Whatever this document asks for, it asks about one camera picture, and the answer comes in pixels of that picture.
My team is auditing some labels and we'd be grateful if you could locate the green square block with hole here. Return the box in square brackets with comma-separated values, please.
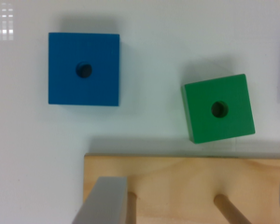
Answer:
[181, 74, 255, 144]

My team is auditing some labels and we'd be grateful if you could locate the near wooden peg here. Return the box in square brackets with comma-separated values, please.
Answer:
[126, 192, 137, 224]

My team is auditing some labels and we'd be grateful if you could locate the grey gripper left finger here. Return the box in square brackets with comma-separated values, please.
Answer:
[72, 176, 128, 224]

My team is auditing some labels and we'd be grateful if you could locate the blue square block with hole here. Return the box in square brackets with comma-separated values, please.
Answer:
[49, 33, 120, 106]

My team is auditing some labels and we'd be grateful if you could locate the middle wooden peg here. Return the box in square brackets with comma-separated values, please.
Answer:
[214, 194, 252, 224]

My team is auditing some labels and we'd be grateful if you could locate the wooden peg board base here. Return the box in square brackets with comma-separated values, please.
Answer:
[83, 155, 280, 224]

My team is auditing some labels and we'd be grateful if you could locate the wooden peg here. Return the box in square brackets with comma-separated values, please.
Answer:
[126, 192, 137, 224]
[214, 194, 252, 224]

